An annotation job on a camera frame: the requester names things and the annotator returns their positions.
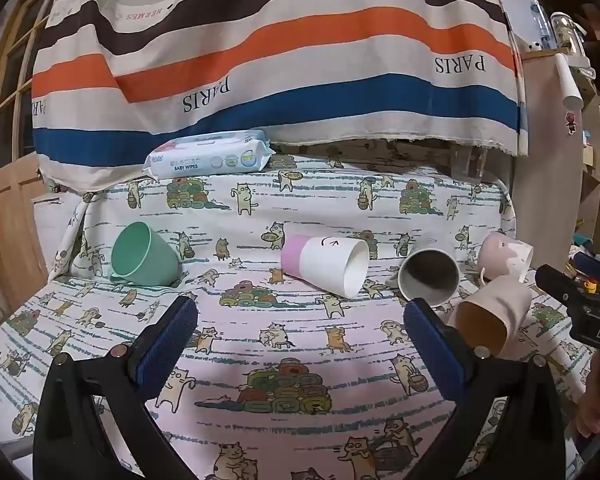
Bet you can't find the striped cloth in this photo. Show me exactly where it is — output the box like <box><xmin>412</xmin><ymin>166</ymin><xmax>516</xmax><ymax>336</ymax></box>
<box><xmin>30</xmin><ymin>0</ymin><xmax>529</xmax><ymax>194</ymax></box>

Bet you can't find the wooden door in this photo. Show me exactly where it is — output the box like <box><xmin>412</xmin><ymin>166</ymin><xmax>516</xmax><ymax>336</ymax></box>
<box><xmin>0</xmin><ymin>0</ymin><xmax>73</xmax><ymax>288</ymax></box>

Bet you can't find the wooden cabinet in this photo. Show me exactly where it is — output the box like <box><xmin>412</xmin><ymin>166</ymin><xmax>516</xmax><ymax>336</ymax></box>
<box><xmin>511</xmin><ymin>49</ymin><xmax>600</xmax><ymax>266</ymax></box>

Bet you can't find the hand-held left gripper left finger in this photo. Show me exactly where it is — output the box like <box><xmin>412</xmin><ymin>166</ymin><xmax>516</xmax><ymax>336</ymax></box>
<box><xmin>32</xmin><ymin>295</ymin><xmax>201</xmax><ymax>480</ymax></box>

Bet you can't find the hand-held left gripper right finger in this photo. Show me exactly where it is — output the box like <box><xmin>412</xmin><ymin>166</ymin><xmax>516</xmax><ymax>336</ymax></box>
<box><xmin>403</xmin><ymin>298</ymin><xmax>567</xmax><ymax>480</ymax></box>

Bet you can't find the green cup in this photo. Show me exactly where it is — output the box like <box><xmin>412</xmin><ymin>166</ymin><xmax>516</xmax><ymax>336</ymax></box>
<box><xmin>109</xmin><ymin>221</ymin><xmax>184</xmax><ymax>286</ymax></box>

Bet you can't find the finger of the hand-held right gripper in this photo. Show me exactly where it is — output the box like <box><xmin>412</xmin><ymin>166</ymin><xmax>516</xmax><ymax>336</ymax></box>
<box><xmin>535</xmin><ymin>263</ymin><xmax>590</xmax><ymax>313</ymax></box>

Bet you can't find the blue clear bottle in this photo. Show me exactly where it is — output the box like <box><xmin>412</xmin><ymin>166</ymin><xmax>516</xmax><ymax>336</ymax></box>
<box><xmin>529</xmin><ymin>0</ymin><xmax>552</xmax><ymax>52</ymax></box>

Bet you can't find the pale pink patterned mug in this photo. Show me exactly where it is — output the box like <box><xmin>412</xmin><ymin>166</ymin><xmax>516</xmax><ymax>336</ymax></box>
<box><xmin>476</xmin><ymin>231</ymin><xmax>535</xmax><ymax>284</ymax></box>

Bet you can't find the person's right hand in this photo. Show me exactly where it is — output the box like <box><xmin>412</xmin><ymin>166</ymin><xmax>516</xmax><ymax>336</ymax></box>
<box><xmin>576</xmin><ymin>359</ymin><xmax>600</xmax><ymax>439</ymax></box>

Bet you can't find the pink and white cup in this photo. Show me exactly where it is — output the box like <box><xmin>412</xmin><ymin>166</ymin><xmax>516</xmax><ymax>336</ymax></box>
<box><xmin>280</xmin><ymin>233</ymin><xmax>371</xmax><ymax>299</ymax></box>

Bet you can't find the cat print cloth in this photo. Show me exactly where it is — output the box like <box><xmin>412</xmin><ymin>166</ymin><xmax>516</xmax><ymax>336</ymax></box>
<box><xmin>0</xmin><ymin>141</ymin><xmax>600</xmax><ymax>480</ymax></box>

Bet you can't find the grey cup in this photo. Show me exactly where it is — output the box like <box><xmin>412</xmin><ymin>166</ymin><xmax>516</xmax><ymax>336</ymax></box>
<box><xmin>397</xmin><ymin>237</ymin><xmax>461</xmax><ymax>307</ymax></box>

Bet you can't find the clear plastic bottle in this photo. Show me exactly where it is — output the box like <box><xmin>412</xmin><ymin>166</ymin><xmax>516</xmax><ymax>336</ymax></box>
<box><xmin>550</xmin><ymin>11</ymin><xmax>587</xmax><ymax>57</ymax></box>

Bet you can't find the white paper roll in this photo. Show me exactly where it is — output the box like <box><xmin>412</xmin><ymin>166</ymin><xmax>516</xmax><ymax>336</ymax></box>
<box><xmin>553</xmin><ymin>53</ymin><xmax>585</xmax><ymax>110</ymax></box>

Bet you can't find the baby wipes pack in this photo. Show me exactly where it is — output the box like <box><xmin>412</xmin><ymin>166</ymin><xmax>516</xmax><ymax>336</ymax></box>
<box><xmin>143</xmin><ymin>130</ymin><xmax>276</xmax><ymax>181</ymax></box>

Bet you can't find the beige pink cup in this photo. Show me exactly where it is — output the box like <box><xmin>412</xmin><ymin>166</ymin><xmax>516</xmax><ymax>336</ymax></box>
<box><xmin>453</xmin><ymin>276</ymin><xmax>534</xmax><ymax>360</ymax></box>

